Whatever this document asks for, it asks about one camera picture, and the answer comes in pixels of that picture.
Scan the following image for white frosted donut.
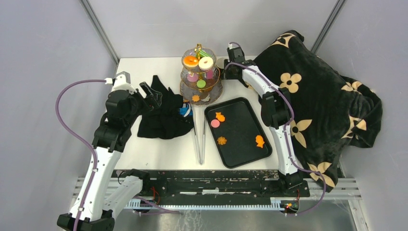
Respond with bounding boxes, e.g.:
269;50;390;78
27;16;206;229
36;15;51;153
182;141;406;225
198;56;214;71

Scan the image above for pink cake slice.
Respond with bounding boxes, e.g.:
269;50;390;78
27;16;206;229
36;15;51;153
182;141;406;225
205;70;214;79

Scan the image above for green cake slice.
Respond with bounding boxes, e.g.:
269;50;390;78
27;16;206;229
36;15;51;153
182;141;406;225
195;48;209;58

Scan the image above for brown madeleine bread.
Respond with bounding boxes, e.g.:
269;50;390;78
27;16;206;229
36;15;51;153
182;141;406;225
204;80;218;92

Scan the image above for green round cookie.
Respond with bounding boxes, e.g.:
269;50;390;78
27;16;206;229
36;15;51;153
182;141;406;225
196;79;206;89

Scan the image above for three-tier glass cake stand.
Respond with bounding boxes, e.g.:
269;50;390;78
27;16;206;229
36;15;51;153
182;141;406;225
180;43;223;105

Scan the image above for orange frosted donut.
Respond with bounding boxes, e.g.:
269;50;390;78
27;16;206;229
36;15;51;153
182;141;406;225
182;55;199;68

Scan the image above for brown round chocolate cookie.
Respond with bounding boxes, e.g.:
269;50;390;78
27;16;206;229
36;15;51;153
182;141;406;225
201;94;211;103

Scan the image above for orange leaf cookie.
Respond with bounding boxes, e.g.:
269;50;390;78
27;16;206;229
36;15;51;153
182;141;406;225
191;95;201;102

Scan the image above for orange fish cookie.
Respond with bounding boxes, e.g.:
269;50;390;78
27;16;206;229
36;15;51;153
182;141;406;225
255;135;265;148
216;112;226;122

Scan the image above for metal serving tongs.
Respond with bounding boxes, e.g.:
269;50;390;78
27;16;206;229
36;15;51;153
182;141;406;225
192;105;207;165

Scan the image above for black mug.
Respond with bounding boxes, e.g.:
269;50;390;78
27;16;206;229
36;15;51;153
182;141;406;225
216;56;227;72

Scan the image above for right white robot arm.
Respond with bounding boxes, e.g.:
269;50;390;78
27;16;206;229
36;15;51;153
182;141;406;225
224;42;303;196

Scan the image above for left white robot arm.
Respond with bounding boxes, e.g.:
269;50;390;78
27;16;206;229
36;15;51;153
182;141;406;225
57;72;163;231

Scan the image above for black cloth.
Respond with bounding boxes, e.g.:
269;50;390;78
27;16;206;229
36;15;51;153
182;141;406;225
137;75;194;140

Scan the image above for blue patterned item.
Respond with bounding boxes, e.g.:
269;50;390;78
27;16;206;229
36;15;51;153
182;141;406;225
179;102;193;117

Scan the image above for pink round cookie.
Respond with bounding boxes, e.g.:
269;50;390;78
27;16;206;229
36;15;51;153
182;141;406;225
210;119;220;128

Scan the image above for black serving tray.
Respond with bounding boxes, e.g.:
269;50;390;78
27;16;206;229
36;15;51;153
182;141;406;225
204;97;273;168

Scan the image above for orange flower cookie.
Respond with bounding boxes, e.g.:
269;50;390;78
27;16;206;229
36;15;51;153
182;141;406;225
217;136;227;145

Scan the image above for black floral blanket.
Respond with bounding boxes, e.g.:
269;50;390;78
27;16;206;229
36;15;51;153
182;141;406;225
253;30;383;192

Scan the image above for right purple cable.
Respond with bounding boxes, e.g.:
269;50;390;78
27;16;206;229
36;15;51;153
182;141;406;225
224;41;327;216

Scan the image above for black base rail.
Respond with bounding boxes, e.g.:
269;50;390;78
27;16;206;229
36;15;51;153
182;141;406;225
110;169;310;206

